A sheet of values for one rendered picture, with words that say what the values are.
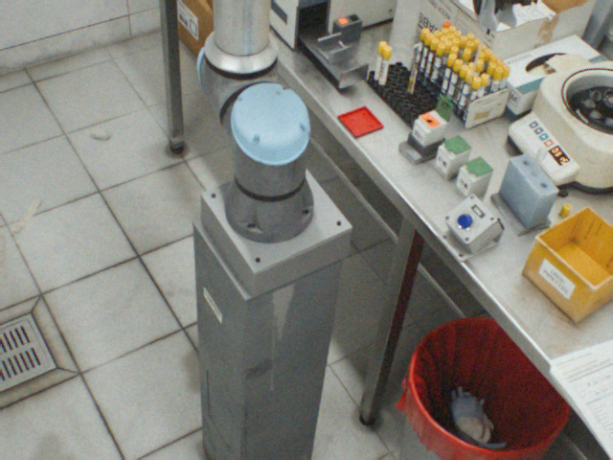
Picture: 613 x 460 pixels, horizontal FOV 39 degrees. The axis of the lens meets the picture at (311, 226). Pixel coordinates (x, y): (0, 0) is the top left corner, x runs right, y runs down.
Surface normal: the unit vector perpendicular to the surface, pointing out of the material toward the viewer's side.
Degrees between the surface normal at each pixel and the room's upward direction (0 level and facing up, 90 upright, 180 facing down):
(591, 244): 90
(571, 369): 0
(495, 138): 0
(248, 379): 90
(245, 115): 10
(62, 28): 90
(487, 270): 0
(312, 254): 90
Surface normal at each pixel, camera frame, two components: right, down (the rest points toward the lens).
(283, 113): 0.10, -0.51
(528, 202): -0.92, 0.26
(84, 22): 0.52, 0.67
